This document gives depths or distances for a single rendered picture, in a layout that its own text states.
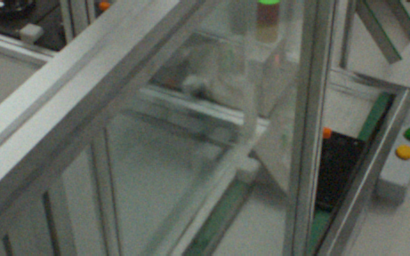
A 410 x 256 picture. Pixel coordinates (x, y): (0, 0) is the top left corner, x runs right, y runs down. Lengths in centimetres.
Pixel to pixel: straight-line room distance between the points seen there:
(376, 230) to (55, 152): 149
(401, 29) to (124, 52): 180
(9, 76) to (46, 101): 31
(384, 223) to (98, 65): 150
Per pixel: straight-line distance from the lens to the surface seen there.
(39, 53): 218
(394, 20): 216
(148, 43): 42
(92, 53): 41
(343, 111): 203
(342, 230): 169
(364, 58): 232
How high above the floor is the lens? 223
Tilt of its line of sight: 41 degrees down
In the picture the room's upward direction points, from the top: 3 degrees clockwise
